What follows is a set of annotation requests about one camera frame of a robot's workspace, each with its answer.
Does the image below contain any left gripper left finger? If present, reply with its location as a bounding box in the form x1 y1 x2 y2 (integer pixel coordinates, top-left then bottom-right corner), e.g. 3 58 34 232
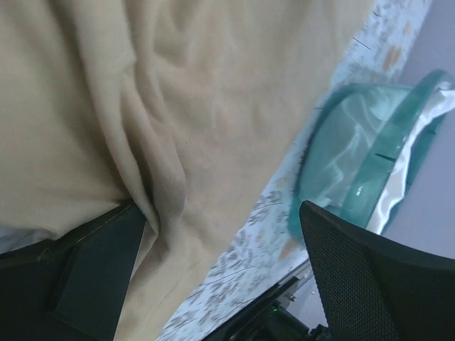
1 202 146 341

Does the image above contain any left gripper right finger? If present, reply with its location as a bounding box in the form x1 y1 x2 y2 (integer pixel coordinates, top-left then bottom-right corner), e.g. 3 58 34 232
299 201 454 340

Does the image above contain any tan t shirt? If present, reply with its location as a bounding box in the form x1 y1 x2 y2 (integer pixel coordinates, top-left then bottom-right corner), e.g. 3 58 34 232
1 1 374 340

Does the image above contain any floral table cloth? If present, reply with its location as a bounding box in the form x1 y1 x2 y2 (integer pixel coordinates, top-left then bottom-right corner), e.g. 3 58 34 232
159 1 431 340

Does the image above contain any teal plastic basket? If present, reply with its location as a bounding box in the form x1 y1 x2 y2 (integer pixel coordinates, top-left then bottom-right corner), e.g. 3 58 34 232
287 69 454 249

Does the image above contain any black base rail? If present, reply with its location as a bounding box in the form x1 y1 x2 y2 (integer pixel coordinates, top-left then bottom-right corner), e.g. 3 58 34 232
203 276 332 341

